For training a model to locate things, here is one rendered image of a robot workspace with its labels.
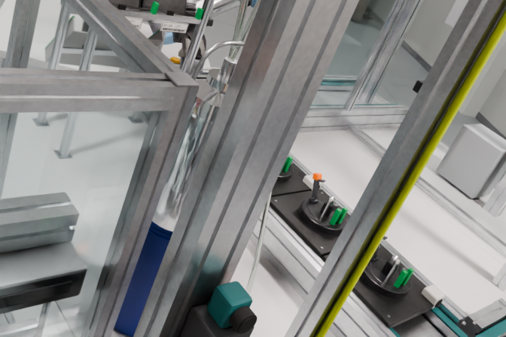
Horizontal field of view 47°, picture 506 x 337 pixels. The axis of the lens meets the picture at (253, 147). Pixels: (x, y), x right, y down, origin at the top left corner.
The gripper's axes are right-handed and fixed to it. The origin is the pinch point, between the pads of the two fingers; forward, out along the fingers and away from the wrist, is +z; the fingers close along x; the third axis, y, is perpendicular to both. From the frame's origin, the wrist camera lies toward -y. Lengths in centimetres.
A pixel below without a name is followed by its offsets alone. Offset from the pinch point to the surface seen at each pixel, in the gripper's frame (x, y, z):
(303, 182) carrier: -7, -36, 46
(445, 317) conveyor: -11, -76, 86
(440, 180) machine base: -101, -29, 54
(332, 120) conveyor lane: -68, -1, 23
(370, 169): -66, -19, 45
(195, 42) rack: 20.9, -27.0, 2.0
